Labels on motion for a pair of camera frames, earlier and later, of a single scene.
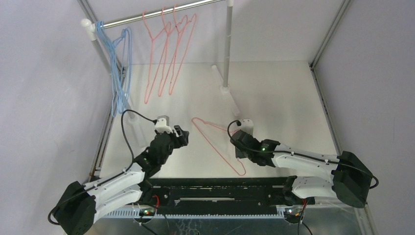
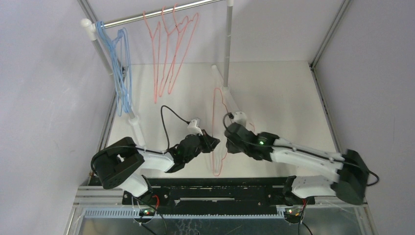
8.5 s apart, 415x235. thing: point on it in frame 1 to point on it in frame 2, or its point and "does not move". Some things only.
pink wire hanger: x=167 y=35 does not move
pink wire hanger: x=192 y=119 to x=229 y=112
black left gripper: x=182 y=140 to x=207 y=141
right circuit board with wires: x=293 y=215 does not move
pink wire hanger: x=178 y=34 does not move
